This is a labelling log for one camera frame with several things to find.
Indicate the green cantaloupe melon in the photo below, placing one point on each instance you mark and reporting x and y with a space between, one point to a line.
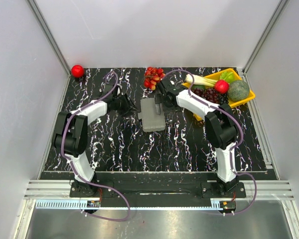
238 90

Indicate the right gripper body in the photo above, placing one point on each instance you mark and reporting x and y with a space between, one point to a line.
170 106

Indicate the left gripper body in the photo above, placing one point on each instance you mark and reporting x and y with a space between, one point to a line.
121 105

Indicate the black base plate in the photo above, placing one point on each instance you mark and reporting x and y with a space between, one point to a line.
154 192

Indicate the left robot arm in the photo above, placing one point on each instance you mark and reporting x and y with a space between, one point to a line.
70 135

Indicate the grey plastic tool case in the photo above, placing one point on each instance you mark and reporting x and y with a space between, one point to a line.
151 122

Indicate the white green leek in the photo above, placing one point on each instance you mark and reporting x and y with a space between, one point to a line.
199 80

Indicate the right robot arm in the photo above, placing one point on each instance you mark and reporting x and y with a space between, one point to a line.
221 130

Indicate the red cherry bunch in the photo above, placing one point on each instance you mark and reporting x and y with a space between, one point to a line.
152 77

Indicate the yellow plastic tray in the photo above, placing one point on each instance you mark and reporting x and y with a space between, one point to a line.
215 76

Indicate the dark red grape bunch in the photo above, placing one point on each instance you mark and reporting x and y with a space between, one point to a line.
209 94

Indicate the black grape bunch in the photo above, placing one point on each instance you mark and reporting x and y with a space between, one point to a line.
223 99

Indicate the green avocado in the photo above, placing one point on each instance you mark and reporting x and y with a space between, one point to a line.
199 87

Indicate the green leafy vegetable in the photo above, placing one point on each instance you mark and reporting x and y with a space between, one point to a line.
227 76

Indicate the red apple in tray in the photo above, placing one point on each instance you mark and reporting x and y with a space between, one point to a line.
221 86

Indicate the red apple in corner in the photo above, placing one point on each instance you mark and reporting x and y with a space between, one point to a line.
77 71

